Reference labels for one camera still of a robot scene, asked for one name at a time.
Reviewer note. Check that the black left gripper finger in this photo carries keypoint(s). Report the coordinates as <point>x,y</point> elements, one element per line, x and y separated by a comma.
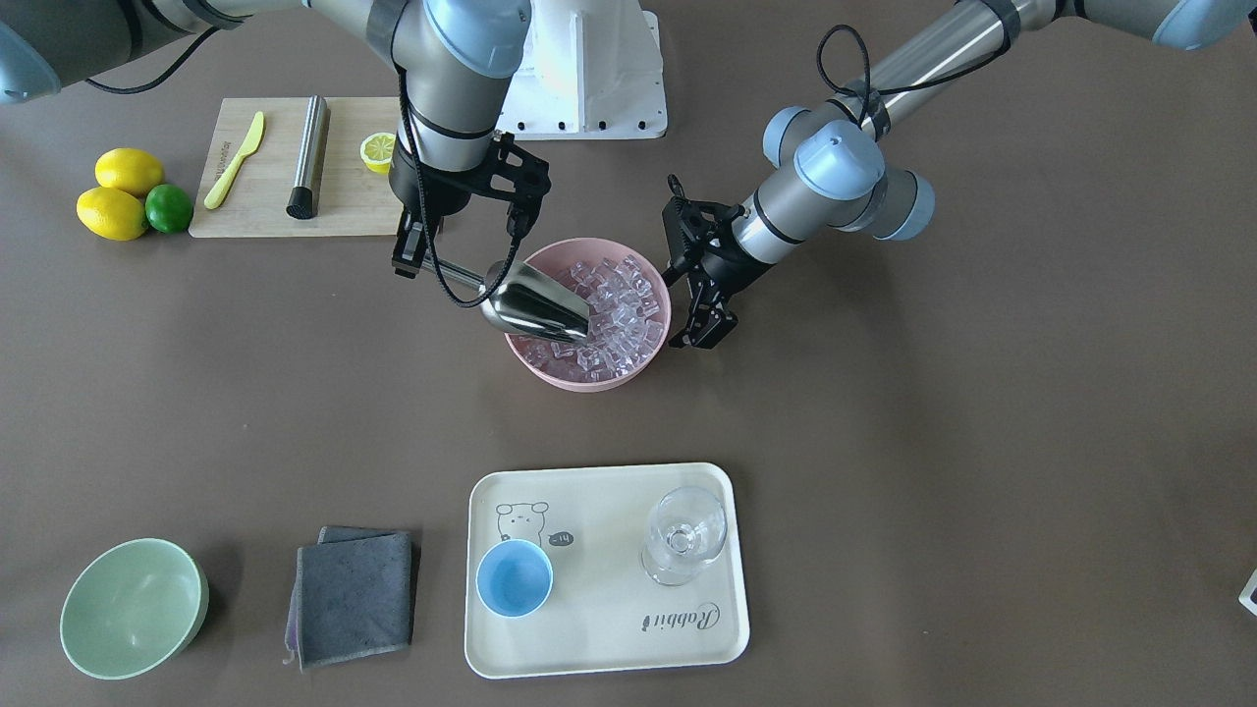
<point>713,321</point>
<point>694,332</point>

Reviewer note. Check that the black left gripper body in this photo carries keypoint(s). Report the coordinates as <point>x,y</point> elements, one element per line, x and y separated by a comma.
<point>732,259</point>

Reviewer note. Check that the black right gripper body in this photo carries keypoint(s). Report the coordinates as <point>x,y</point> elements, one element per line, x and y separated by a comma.
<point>429,192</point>

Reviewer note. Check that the steel ice scoop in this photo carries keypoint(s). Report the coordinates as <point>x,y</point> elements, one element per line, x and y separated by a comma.
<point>520,300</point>

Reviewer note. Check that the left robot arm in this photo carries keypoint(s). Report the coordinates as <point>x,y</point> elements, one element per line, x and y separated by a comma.
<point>828,167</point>

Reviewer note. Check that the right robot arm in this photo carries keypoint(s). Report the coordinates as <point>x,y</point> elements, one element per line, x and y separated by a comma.
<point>455,61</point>

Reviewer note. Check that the clear ice cubes pile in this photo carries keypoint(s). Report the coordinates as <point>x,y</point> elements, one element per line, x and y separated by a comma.
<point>625,327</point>

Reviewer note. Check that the blue cup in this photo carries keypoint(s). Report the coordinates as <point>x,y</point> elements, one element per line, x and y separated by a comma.
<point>514,578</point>

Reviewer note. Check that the half lemon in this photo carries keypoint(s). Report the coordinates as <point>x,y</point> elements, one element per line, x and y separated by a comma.
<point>376,152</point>

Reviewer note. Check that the bamboo cutting board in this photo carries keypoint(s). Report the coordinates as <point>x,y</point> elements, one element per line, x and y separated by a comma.
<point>353,202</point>

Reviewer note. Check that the pink bowl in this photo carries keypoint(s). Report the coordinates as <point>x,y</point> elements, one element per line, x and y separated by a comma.
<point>552,258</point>

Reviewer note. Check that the steel muddler black tip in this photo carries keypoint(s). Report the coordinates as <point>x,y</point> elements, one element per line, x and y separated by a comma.
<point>305,192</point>

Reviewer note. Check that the clear wine glass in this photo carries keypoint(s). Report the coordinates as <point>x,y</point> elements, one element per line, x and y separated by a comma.
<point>686,532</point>

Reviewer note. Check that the yellow plastic knife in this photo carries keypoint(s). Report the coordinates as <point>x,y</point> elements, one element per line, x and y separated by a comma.
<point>216,196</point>

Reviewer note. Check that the green lime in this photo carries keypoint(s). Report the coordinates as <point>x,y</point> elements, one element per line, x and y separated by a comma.
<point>168,209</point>

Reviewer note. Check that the upper whole lemon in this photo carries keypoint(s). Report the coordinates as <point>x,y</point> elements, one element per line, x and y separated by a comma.
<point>129,169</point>

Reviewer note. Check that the whole lemon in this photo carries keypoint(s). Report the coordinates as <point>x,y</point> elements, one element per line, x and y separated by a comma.
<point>112,214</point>
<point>129,169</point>

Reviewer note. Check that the cream rabbit tray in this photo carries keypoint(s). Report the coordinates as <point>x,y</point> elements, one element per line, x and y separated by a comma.
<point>603,613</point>

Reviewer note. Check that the lower whole lemon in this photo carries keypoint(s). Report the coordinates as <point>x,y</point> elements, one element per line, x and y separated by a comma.
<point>112,214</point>

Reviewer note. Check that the grey folded cloth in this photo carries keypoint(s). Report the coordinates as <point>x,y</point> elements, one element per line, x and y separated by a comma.
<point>352,596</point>

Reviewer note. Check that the green bowl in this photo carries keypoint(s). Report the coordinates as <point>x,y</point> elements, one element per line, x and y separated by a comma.
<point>133,609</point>

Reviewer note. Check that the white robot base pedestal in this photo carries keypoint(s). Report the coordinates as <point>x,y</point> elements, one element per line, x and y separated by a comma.
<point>591,70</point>

